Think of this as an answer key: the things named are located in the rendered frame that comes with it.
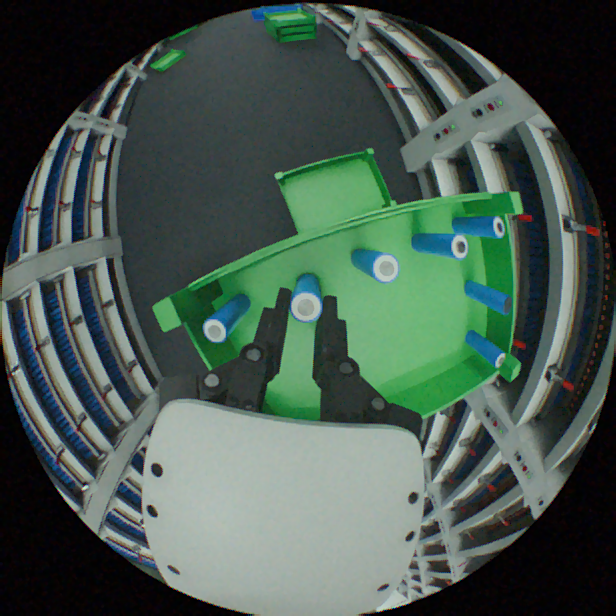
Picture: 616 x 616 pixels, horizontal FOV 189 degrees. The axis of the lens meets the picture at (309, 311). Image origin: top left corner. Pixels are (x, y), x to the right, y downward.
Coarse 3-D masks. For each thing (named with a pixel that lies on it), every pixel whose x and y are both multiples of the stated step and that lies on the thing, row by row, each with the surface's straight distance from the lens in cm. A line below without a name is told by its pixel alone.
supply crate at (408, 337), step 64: (512, 192) 21; (256, 256) 13; (320, 256) 18; (512, 256) 24; (192, 320) 17; (256, 320) 20; (384, 320) 21; (448, 320) 25; (512, 320) 26; (384, 384) 25; (448, 384) 27
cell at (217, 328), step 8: (240, 296) 19; (232, 304) 17; (240, 304) 17; (248, 304) 19; (216, 312) 15; (224, 312) 15; (232, 312) 16; (240, 312) 17; (208, 320) 14; (216, 320) 14; (224, 320) 14; (232, 320) 15; (208, 328) 14; (216, 328) 14; (224, 328) 14; (232, 328) 15; (208, 336) 15; (216, 336) 14; (224, 336) 14
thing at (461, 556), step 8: (520, 528) 97; (504, 536) 102; (512, 536) 78; (488, 544) 91; (496, 544) 86; (504, 544) 82; (464, 552) 111; (472, 552) 103; (480, 552) 96; (456, 560) 120; (464, 560) 122
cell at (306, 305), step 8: (304, 280) 15; (312, 280) 15; (296, 288) 13; (304, 288) 12; (312, 288) 12; (296, 296) 12; (304, 296) 12; (312, 296) 12; (320, 296) 12; (296, 304) 12; (304, 304) 11; (312, 304) 11; (320, 304) 12; (296, 312) 12; (304, 312) 12; (312, 312) 12; (320, 312) 12; (304, 320) 12; (312, 320) 12
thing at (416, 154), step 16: (512, 80) 49; (480, 96) 52; (512, 96) 48; (448, 112) 59; (464, 112) 55; (512, 112) 47; (528, 112) 45; (544, 112) 44; (432, 128) 65; (464, 128) 55; (480, 128) 51; (496, 128) 49; (512, 128) 49; (416, 144) 72; (432, 144) 65; (448, 144) 59; (464, 144) 57; (416, 160) 73
